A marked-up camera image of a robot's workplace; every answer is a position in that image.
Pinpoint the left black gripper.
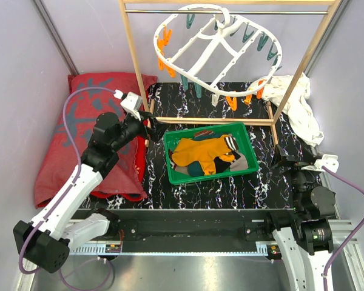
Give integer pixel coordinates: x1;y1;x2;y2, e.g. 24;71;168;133
112;110;170;152

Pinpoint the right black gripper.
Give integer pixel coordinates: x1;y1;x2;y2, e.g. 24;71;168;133
269;143;322;213

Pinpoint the mustard striped sock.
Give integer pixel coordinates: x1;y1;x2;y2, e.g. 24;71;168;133
200;153;235;175
171;135;239;167

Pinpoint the white oval clip hanger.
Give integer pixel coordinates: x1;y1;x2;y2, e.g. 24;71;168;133
158;14;277;92

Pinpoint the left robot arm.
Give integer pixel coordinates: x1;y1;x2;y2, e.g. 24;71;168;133
13;111;168;275

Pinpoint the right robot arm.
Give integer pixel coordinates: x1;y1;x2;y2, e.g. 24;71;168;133
263;145;339;290

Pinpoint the black marbled mat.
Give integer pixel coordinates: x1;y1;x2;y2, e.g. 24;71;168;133
87;81;325;210

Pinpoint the white crumpled cloth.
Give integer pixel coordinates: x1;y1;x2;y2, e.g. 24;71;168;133
262;74;324;147

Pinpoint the grey black sock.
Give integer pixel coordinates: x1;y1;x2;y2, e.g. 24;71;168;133
214;151;249;173

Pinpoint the brown orange striped sock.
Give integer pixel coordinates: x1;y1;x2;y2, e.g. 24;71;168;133
194;130;214;138

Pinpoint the dark teal sock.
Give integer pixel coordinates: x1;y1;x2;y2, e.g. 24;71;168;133
187;161;204;177

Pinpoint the green plastic basket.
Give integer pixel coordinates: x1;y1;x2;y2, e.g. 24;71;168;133
164;122;259;185

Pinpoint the metal hanging rod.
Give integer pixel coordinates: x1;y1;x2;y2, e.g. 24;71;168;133
124;9;328;16

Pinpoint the wooden clothes rack frame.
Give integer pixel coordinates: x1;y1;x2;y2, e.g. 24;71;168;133
117;0;343;146

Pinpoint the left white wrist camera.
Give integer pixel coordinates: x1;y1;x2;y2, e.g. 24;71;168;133
113;90;143;121

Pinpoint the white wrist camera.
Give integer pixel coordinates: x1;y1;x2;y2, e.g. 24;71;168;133
301;154;339;173
113;90;143;121

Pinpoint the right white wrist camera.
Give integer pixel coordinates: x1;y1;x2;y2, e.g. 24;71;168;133
301;154;339;173

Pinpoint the aluminium rail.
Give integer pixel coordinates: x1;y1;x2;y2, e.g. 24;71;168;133
69;218;360;257

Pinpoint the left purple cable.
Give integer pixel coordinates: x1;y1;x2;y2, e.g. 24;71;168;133
18;87;118;289

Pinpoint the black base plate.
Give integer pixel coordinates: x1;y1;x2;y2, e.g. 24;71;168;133
72;208;337;254

